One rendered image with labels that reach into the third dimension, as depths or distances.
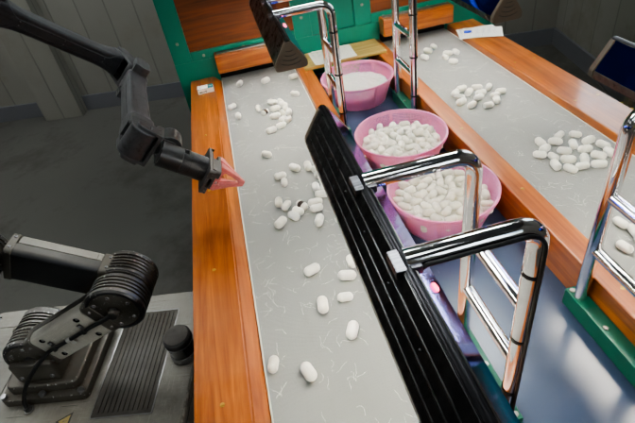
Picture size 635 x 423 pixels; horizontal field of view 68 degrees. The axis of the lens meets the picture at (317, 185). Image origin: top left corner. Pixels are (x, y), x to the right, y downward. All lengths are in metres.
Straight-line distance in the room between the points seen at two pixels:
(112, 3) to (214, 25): 1.90
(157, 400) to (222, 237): 0.42
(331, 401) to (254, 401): 0.13
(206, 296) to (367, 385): 0.37
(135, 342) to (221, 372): 0.55
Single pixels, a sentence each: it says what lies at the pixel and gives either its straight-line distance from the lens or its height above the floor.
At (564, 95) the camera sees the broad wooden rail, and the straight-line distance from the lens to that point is 1.59.
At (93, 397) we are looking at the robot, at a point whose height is 0.47.
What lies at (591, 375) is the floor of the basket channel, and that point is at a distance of 1.00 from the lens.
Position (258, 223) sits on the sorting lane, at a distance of 1.17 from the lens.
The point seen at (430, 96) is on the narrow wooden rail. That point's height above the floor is 0.76.
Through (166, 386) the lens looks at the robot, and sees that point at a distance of 1.29.
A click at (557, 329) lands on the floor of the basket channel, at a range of 1.03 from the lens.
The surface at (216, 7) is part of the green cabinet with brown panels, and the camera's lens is 1.93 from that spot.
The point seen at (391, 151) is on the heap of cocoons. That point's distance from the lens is 1.35.
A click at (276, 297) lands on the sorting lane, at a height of 0.74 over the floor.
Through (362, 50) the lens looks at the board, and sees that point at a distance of 1.94.
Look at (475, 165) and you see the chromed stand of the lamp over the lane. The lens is 0.67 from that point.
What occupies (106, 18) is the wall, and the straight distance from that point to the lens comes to 3.83.
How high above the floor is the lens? 1.48
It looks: 36 degrees down
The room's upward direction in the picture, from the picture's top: 10 degrees counter-clockwise
